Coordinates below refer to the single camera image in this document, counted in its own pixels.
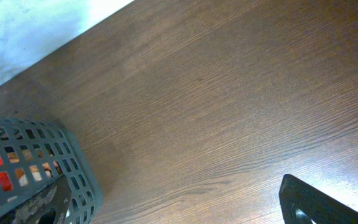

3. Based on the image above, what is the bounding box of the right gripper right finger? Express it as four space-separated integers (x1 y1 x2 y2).
278 174 358 224

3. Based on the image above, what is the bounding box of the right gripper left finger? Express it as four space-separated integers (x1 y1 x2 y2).
0 175 71 224

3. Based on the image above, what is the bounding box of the orange coffee sachet bag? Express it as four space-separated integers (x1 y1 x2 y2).
0 135 63 206

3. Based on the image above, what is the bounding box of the grey plastic shopping basket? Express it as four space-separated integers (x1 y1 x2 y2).
0 117 103 223

